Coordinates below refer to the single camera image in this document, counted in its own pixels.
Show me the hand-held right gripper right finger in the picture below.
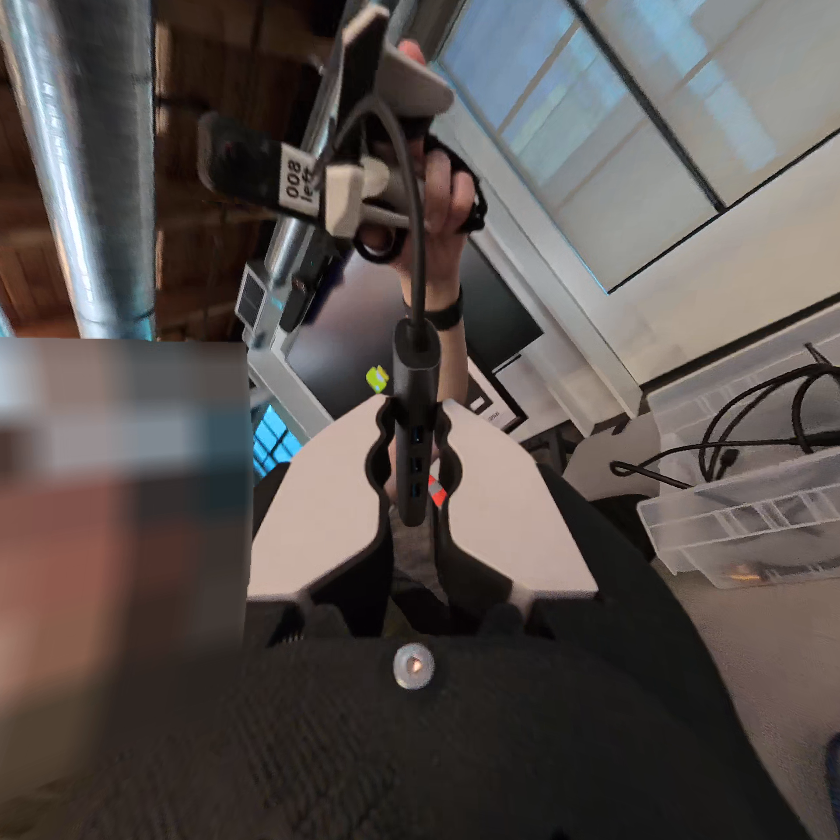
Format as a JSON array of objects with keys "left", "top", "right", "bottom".
[{"left": 426, "top": 398, "right": 602, "bottom": 620}]

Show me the person's left forearm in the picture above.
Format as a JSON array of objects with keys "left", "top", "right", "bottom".
[{"left": 405, "top": 323, "right": 472, "bottom": 410}]

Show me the clear plastic bin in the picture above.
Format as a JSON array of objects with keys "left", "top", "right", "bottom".
[{"left": 636, "top": 300, "right": 840, "bottom": 593}]

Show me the USB cable with tethered adapter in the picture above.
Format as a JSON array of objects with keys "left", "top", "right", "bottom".
[{"left": 334, "top": 99, "right": 435, "bottom": 332}]

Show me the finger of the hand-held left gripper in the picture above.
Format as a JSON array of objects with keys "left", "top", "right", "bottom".
[
  {"left": 321, "top": 155, "right": 397, "bottom": 240},
  {"left": 376, "top": 50, "right": 456, "bottom": 122}
]

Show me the grey metal USB hub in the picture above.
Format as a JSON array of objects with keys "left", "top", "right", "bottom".
[{"left": 390, "top": 321, "right": 443, "bottom": 531}]

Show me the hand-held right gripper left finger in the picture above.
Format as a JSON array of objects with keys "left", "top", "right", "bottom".
[{"left": 248, "top": 394, "right": 399, "bottom": 620}]

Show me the person's left hand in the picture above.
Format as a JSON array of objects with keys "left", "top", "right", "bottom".
[{"left": 392, "top": 37, "right": 483, "bottom": 319}]

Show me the black wristband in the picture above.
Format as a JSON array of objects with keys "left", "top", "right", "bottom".
[{"left": 399, "top": 289, "right": 466, "bottom": 333}]

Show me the silver ventilation duct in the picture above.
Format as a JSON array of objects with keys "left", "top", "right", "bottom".
[
  {"left": 0, "top": 0, "right": 161, "bottom": 342},
  {"left": 237, "top": 79, "right": 345, "bottom": 353}
]

